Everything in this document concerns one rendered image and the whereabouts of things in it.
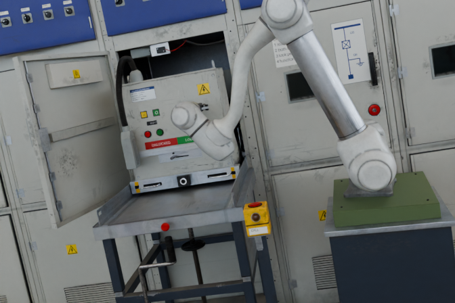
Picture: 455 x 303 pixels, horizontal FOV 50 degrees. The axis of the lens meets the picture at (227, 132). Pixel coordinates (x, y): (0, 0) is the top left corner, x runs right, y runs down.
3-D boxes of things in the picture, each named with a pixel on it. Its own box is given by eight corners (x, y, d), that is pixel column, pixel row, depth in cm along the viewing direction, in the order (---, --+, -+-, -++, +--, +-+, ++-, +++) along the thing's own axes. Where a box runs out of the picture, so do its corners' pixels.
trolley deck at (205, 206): (245, 220, 191) (242, 205, 190) (95, 241, 200) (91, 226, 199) (256, 178, 257) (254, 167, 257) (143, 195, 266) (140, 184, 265)
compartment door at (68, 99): (45, 228, 213) (5, 59, 204) (128, 187, 270) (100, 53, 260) (57, 228, 210) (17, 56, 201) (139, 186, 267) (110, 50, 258)
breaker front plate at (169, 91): (233, 169, 231) (214, 68, 225) (135, 184, 238) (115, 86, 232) (233, 168, 233) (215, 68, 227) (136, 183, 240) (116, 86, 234)
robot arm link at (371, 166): (399, 167, 178) (410, 187, 157) (358, 187, 182) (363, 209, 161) (294, -22, 170) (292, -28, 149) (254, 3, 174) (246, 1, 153)
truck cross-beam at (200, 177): (241, 178, 231) (238, 165, 231) (132, 194, 239) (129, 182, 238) (242, 175, 236) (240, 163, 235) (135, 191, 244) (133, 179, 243)
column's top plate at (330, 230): (434, 189, 205) (433, 185, 205) (456, 226, 164) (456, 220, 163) (328, 201, 216) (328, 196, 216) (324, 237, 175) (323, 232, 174)
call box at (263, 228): (271, 235, 167) (265, 206, 165) (247, 238, 168) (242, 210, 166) (271, 227, 175) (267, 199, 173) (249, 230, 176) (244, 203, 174)
